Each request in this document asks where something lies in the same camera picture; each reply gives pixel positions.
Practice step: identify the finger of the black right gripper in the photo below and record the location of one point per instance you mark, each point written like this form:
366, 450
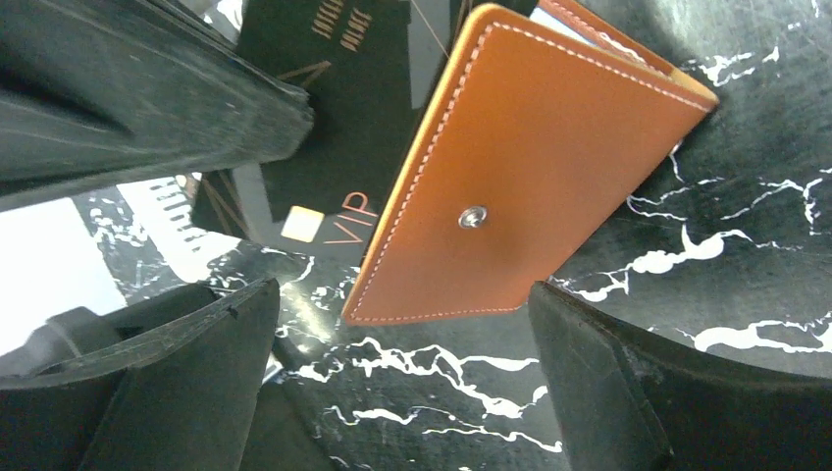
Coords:
96, 93

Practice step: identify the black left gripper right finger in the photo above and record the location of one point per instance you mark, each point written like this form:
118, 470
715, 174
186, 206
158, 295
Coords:
628, 399

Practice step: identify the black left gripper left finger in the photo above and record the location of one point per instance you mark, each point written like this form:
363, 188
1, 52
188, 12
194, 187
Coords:
169, 383

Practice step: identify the black credit card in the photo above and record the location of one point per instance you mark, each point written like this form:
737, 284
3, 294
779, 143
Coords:
369, 68

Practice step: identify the brown leather card holder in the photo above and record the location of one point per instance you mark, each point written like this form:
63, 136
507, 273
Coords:
537, 132

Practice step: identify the white plastic basket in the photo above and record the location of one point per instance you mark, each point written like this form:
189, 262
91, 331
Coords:
101, 250

